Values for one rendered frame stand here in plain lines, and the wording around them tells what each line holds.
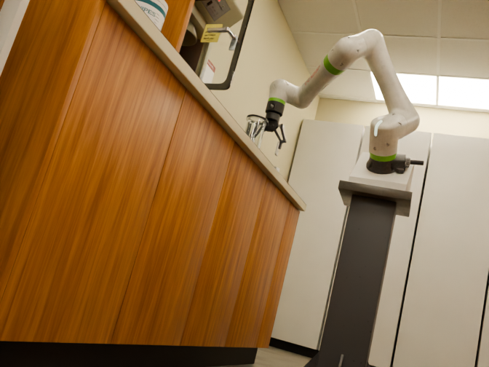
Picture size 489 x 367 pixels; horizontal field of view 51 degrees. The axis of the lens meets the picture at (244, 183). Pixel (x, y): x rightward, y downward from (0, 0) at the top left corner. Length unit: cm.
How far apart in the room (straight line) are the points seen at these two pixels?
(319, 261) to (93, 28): 380
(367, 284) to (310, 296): 244
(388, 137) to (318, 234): 253
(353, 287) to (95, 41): 155
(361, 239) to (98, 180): 137
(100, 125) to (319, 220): 372
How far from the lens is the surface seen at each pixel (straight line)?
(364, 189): 237
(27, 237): 121
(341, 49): 245
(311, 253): 482
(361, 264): 237
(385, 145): 245
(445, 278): 469
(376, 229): 239
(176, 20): 202
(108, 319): 152
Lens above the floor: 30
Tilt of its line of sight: 13 degrees up
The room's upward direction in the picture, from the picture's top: 15 degrees clockwise
